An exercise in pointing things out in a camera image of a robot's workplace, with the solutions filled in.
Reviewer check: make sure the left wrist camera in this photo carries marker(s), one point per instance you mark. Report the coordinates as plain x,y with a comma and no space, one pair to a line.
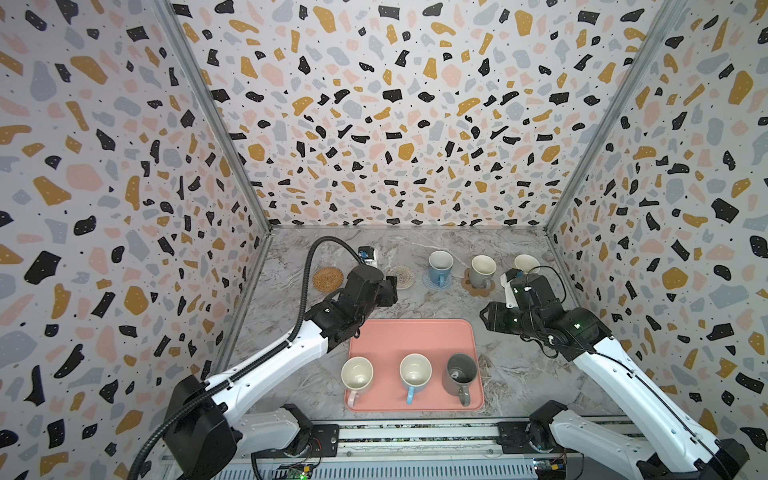
369,255

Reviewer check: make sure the woven rattan coaster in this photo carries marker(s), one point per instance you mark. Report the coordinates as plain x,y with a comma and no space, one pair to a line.
328,279

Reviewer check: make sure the left circuit board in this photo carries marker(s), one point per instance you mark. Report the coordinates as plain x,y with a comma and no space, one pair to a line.
299,472

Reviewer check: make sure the pink rectangular tray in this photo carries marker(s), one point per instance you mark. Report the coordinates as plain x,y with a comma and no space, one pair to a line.
386,342

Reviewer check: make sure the light green mug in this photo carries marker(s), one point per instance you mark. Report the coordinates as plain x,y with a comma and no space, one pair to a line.
526,263

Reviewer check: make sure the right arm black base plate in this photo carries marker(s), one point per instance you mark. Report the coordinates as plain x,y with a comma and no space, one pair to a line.
510,437

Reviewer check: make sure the beige braided round coaster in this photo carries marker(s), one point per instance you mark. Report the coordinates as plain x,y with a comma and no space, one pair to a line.
404,276

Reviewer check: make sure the brown paw shaped coaster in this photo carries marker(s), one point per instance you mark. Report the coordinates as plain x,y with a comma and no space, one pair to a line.
477,289

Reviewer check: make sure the cream mug grey handle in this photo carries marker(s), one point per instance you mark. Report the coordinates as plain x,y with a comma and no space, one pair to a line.
482,269

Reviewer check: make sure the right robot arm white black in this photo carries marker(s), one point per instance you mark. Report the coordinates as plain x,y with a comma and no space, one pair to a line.
673,445

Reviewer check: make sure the grey mug blue handle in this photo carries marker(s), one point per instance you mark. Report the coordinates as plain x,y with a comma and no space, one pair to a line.
440,265

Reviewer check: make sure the cream mug pink handle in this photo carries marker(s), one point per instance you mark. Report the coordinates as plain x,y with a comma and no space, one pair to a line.
357,375

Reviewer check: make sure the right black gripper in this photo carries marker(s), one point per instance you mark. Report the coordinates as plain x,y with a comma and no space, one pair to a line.
495,317

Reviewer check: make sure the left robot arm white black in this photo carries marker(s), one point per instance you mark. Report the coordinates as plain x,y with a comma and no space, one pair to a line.
211,430

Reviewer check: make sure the blue grey woven coaster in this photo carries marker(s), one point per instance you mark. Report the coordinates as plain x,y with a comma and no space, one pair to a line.
429,284

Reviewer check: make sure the aluminium mounting rail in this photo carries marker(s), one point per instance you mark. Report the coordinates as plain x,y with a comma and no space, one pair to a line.
452,448

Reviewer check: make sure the circuit board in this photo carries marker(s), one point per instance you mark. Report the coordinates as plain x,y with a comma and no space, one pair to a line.
550,469
299,472

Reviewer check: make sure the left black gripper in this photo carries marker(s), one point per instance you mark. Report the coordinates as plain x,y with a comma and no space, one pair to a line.
390,290

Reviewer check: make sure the dark grey mug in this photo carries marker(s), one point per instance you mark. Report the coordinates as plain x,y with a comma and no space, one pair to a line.
460,372

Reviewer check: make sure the cream mug blue handle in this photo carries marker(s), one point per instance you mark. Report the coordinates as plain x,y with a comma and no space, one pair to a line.
415,372

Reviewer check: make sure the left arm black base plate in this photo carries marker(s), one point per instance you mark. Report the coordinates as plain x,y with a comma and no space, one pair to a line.
319,440

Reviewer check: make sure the right circuit board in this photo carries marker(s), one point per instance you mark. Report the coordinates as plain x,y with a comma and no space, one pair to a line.
550,469

